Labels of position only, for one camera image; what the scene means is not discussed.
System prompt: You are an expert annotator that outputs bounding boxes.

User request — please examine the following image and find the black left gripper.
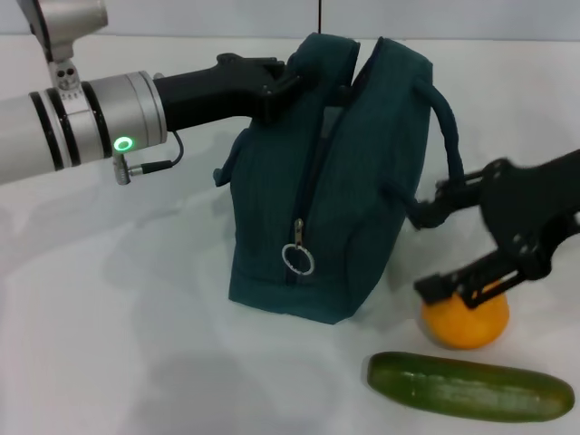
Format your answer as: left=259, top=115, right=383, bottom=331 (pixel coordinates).
left=153, top=53, right=304, bottom=133

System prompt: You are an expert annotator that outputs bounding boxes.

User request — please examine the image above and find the dark teal fabric bag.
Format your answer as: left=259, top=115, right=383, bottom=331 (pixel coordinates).
left=212, top=32, right=466, bottom=326

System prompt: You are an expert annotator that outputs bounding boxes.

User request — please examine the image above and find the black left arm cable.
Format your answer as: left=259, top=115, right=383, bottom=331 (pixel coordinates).
left=112, top=130, right=185, bottom=186

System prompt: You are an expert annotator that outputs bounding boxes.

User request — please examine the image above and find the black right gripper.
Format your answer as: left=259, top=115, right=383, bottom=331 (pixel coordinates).
left=414, top=150, right=580, bottom=310

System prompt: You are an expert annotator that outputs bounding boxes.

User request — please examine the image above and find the orange pear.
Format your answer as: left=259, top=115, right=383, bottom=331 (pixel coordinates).
left=420, top=280, right=511, bottom=350

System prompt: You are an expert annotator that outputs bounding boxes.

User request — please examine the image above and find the green cucumber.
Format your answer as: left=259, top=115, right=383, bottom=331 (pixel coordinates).
left=365, top=352, right=575, bottom=421

